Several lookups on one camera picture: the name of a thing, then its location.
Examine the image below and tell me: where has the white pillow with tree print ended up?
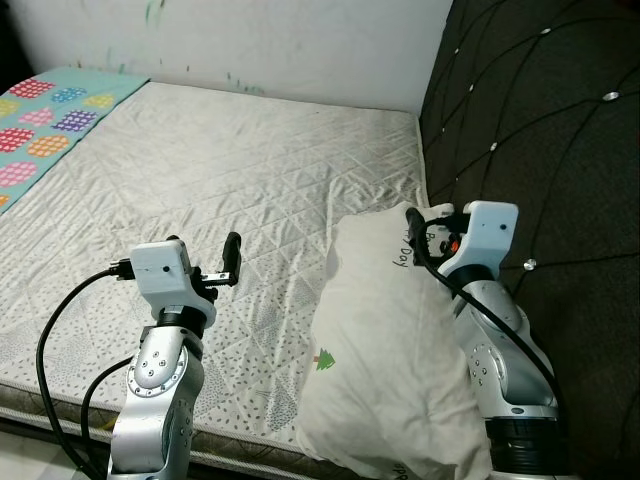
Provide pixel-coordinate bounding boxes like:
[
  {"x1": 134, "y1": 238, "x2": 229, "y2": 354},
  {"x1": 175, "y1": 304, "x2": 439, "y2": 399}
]
[{"x1": 295, "y1": 203, "x2": 496, "y2": 480}]

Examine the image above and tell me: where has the white quilted mattress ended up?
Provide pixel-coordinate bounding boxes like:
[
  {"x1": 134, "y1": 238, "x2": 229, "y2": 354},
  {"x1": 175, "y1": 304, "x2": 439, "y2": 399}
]
[{"x1": 0, "y1": 80, "x2": 431, "y2": 471}]

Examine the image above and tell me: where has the dark tufted headboard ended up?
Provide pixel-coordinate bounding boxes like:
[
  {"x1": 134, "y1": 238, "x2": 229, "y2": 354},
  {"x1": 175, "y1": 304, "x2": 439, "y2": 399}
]
[{"x1": 418, "y1": 0, "x2": 640, "y2": 480}]

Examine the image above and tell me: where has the teal blanket with coloured patches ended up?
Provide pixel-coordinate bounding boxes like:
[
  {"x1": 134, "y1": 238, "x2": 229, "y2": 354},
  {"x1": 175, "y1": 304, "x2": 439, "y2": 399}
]
[{"x1": 0, "y1": 66, "x2": 151, "y2": 216}]

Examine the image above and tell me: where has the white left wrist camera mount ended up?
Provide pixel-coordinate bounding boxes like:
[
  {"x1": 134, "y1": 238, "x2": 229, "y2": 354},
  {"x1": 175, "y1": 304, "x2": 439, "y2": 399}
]
[{"x1": 130, "y1": 240, "x2": 219, "y2": 311}]

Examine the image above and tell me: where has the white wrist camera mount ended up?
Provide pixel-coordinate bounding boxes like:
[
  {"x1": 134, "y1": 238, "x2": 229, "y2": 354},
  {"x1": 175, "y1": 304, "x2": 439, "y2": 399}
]
[
  {"x1": 440, "y1": 200, "x2": 521, "y2": 281},
  {"x1": 130, "y1": 240, "x2": 219, "y2": 311}
]

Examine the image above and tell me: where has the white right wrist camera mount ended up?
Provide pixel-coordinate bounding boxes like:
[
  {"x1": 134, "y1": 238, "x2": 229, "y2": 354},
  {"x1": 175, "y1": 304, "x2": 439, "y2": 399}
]
[{"x1": 440, "y1": 200, "x2": 521, "y2": 281}]

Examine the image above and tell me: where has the short black left arm cable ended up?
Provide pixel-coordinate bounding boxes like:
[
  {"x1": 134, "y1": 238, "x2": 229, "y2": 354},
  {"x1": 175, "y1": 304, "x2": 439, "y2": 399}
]
[{"x1": 80, "y1": 355, "x2": 136, "y2": 461}]

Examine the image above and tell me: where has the long black left arm cable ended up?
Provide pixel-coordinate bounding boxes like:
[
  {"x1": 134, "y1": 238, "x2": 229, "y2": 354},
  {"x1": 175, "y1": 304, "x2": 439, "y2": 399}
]
[{"x1": 37, "y1": 262, "x2": 136, "y2": 476}]

